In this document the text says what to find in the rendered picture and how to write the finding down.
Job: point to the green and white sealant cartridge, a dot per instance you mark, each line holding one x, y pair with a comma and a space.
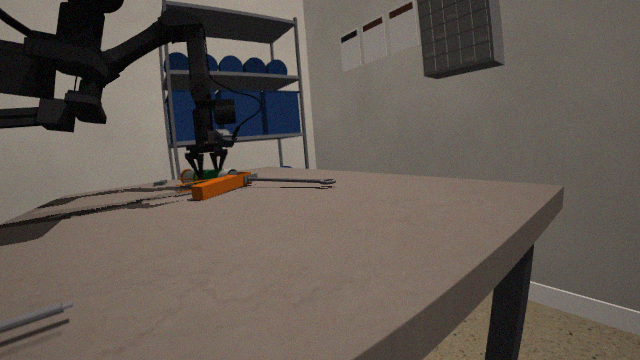
207, 174

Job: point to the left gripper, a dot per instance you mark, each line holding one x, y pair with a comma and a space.
205, 143

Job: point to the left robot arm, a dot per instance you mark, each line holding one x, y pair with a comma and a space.
170, 27

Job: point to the grey-handled screwdriver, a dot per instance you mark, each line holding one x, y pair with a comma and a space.
33, 316

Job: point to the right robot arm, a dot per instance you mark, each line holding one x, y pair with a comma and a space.
81, 19

